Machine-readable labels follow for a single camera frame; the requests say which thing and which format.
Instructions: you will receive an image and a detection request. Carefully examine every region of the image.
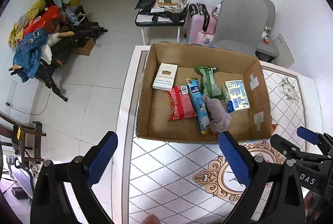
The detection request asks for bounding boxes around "lilac towel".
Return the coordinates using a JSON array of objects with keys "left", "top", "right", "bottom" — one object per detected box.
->
[{"left": 201, "top": 95, "right": 231, "bottom": 134}]

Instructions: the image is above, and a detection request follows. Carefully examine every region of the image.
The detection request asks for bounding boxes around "yellow blue milk carton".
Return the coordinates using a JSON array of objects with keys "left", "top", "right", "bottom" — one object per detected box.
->
[{"left": 222, "top": 80, "right": 250, "bottom": 113}]

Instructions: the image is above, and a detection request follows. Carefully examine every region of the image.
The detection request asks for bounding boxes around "dark green snack bag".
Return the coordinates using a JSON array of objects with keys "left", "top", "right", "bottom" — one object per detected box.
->
[{"left": 194, "top": 66, "right": 225, "bottom": 100}]

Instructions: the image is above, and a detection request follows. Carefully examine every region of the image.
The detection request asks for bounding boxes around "red snack bag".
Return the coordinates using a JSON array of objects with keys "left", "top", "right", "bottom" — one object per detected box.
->
[{"left": 166, "top": 85, "right": 197, "bottom": 121}]

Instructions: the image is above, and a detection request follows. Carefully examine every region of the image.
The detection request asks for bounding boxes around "blue stick pouch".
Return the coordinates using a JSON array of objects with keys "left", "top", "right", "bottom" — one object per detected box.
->
[{"left": 186, "top": 77, "right": 211, "bottom": 134}]

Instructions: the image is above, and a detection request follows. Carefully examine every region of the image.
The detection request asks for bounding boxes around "white cigarette carton box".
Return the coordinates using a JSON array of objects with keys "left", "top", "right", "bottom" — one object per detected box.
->
[{"left": 152, "top": 63, "right": 178, "bottom": 91}]

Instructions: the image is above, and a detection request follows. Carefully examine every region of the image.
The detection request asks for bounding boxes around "fingertip at bottom edge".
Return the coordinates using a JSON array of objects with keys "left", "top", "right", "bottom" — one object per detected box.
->
[{"left": 141, "top": 214, "right": 161, "bottom": 224}]

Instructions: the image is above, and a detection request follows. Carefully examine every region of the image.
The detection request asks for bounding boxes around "dark wooden chair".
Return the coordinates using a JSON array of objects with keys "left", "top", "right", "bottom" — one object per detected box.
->
[{"left": 1, "top": 113, "right": 46, "bottom": 164}]

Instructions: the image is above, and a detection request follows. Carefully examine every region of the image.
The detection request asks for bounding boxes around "beige flat board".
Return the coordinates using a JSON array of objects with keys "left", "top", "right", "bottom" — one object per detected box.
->
[{"left": 274, "top": 33, "right": 295, "bottom": 68}]

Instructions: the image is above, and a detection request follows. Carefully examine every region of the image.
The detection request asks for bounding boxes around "grey upholstered chair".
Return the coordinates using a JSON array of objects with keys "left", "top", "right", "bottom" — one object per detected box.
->
[{"left": 212, "top": 0, "right": 269, "bottom": 57}]

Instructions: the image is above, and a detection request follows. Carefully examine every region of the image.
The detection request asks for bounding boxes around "pink paper bag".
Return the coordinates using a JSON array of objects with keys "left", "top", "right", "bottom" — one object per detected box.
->
[{"left": 194, "top": 32, "right": 214, "bottom": 46}]

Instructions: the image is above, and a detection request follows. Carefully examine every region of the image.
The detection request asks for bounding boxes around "small brown cardboard box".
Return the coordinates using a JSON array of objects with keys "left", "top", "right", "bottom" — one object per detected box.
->
[{"left": 74, "top": 38, "right": 95, "bottom": 56}]

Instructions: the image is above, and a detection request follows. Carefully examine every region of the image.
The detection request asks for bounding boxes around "clothes pile on rack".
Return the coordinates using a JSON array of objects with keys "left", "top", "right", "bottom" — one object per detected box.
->
[{"left": 9, "top": 0, "right": 108, "bottom": 101}]

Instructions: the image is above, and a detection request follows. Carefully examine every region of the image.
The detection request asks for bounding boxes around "pink suitcase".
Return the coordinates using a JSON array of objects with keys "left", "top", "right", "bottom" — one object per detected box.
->
[{"left": 185, "top": 3, "right": 217, "bottom": 44}]

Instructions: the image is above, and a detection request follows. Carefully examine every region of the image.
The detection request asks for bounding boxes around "black bag on chair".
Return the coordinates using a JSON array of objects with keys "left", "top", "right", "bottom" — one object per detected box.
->
[{"left": 135, "top": 0, "right": 156, "bottom": 10}]

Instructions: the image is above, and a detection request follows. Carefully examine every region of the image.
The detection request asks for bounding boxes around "black floor cable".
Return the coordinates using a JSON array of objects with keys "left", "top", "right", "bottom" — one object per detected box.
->
[{"left": 5, "top": 93, "right": 51, "bottom": 116}]

